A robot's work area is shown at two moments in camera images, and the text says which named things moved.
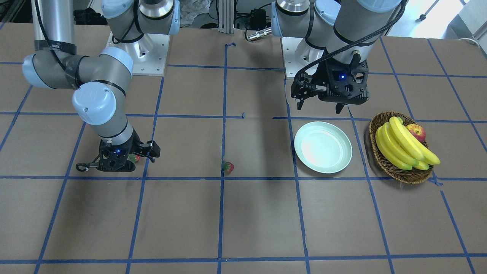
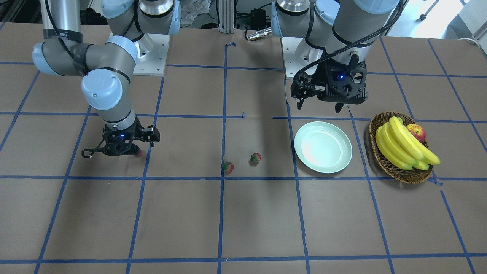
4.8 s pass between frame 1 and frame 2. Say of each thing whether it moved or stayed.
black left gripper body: stayed
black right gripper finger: moved
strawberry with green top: stayed
